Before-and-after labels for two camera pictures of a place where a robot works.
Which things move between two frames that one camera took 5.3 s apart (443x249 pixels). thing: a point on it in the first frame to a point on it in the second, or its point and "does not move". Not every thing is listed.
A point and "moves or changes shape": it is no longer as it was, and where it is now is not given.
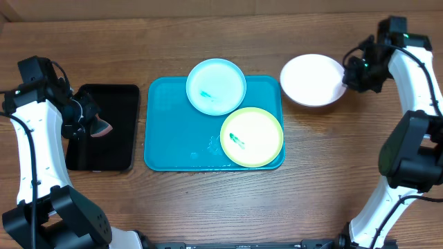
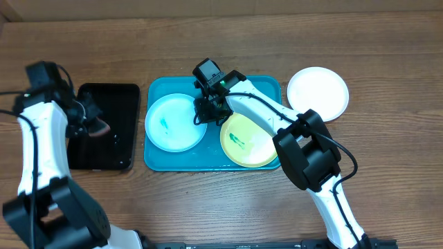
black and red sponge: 99,127 does not move
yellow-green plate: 252,137 does not move
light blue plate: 216,86 to 170,126
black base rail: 274,245 does not move
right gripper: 352,81 to 205,118
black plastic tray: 116,149 does not move
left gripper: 84,97 does not move
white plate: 313,80 moves or changes shape
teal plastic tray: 179,137 does not move
